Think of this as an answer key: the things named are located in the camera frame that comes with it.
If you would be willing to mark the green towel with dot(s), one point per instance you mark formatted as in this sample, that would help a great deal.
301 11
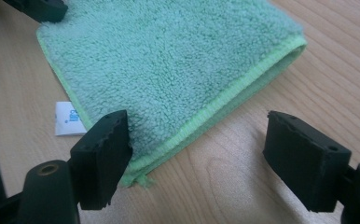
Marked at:
175 71

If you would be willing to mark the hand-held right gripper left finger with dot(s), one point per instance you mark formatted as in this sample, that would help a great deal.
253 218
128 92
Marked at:
102 161

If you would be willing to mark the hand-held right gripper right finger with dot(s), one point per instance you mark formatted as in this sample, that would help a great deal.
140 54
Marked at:
307 161

